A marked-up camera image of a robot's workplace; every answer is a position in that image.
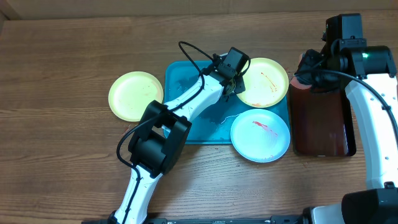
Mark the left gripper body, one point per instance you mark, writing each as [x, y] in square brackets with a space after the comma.
[240, 86]

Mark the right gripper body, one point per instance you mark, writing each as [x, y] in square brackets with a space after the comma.
[321, 79]

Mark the yellow-green plate with ketchup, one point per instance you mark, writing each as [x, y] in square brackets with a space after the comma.
[131, 93]

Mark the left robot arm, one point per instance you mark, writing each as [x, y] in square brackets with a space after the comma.
[152, 148]

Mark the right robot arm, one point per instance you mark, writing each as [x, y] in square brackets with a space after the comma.
[368, 76]

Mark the teal plastic tray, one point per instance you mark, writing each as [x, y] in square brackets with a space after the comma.
[213, 125]

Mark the dark red rectangular tray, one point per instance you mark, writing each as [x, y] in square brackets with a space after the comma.
[322, 123]

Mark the light blue plate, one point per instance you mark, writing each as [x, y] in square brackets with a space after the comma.
[260, 135]

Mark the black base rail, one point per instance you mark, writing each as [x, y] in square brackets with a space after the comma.
[275, 219]

